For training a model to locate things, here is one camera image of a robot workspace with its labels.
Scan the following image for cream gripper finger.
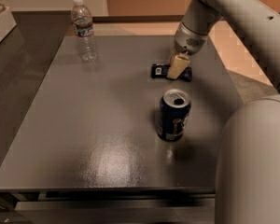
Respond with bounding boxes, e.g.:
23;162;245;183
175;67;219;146
168;46;176;64
167;53;190;79

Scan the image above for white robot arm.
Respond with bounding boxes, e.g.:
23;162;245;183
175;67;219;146
175;0;280;224

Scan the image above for dark blue pepsi can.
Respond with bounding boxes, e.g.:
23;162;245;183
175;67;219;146
157;89;191;142

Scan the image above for clear plastic water bottle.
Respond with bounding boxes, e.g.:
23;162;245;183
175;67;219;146
71;0;98;63

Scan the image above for white box at left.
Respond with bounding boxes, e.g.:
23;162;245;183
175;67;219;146
0;7;17;42

